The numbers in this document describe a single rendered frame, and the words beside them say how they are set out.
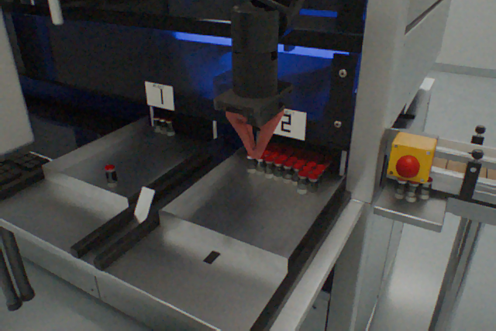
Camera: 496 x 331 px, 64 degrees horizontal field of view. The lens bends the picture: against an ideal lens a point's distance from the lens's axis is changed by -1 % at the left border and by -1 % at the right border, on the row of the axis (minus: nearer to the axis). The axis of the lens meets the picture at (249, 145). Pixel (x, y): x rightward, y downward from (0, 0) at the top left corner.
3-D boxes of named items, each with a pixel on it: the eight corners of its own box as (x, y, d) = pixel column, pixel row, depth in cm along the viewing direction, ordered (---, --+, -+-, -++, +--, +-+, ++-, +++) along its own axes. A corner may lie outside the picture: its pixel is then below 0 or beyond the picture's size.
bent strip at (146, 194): (146, 211, 79) (142, 185, 76) (158, 215, 78) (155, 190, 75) (90, 253, 68) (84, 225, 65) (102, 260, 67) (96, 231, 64)
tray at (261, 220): (249, 153, 101) (249, 140, 100) (350, 178, 90) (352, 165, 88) (160, 225, 75) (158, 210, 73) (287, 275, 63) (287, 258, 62)
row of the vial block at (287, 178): (249, 167, 94) (249, 150, 92) (322, 188, 86) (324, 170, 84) (245, 172, 92) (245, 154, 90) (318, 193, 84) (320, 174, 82)
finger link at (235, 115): (291, 149, 59) (294, 87, 55) (269, 171, 53) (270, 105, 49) (250, 139, 62) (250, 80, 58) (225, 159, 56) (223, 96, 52)
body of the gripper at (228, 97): (293, 95, 55) (295, 42, 52) (258, 123, 48) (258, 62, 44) (252, 88, 58) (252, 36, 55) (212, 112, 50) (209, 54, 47)
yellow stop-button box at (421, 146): (394, 159, 82) (400, 127, 78) (431, 167, 78) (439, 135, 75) (385, 176, 76) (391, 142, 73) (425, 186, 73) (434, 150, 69)
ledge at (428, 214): (387, 182, 92) (389, 175, 91) (448, 197, 87) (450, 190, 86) (373, 213, 81) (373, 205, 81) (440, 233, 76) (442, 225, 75)
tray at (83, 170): (148, 126, 116) (146, 115, 115) (223, 146, 105) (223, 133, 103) (45, 179, 90) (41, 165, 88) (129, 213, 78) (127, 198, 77)
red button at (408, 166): (397, 168, 75) (400, 149, 73) (419, 173, 73) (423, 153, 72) (392, 177, 72) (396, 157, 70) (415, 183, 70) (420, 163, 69)
